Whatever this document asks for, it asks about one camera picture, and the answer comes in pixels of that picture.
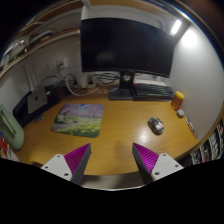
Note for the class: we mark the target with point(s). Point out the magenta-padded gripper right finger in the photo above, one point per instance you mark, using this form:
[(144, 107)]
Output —
[(163, 165)]

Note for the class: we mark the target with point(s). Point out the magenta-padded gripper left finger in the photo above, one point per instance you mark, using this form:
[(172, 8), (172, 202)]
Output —
[(60, 165)]

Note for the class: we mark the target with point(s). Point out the transparent computer mouse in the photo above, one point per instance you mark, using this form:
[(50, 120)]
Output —
[(156, 125)]

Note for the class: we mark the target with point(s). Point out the floral print mouse pad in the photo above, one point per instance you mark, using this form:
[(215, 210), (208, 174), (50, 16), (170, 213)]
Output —
[(80, 120)]

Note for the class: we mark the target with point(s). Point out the pens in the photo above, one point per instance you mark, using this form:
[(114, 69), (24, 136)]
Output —
[(191, 126)]

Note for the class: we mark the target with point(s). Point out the shelf unit with books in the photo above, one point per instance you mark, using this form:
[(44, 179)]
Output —
[(211, 143)]

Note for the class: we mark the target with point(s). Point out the white earbuds case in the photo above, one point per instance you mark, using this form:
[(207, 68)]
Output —
[(180, 113)]

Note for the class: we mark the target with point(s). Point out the pale green appliance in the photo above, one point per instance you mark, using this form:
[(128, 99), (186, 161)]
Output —
[(13, 133)]

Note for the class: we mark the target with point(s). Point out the orange jar with yellow lid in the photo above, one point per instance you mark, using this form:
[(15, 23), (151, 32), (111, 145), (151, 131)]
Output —
[(177, 101)]

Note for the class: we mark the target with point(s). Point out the black keyboard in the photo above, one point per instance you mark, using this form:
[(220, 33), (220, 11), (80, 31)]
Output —
[(153, 91)]

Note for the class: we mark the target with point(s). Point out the white power strip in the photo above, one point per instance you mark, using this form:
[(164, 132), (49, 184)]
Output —
[(83, 82)]

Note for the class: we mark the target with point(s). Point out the black computer monitor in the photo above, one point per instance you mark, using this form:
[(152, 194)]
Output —
[(126, 46)]

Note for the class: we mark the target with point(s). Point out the white light bar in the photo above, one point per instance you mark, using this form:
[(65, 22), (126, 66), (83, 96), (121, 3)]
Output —
[(176, 27)]

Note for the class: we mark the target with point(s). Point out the white wall outlet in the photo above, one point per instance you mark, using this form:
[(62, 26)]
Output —
[(64, 63)]

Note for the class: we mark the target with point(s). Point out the wooden wall shelf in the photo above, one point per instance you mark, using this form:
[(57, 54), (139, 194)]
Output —
[(43, 36)]

